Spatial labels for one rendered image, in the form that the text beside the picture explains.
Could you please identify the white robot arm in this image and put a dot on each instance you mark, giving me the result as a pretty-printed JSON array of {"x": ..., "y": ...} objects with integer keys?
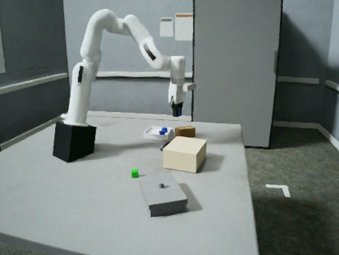
[{"x": 91, "y": 52}]

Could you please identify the green block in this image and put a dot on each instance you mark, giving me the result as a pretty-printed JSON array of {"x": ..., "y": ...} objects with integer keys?
[{"x": 134, "y": 173}]

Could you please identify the brown cardboard box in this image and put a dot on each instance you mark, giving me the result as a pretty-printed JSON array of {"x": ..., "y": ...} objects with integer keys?
[{"x": 187, "y": 131}]

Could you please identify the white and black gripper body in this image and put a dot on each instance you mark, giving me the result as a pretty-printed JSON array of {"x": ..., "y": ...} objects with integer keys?
[{"x": 176, "y": 91}]

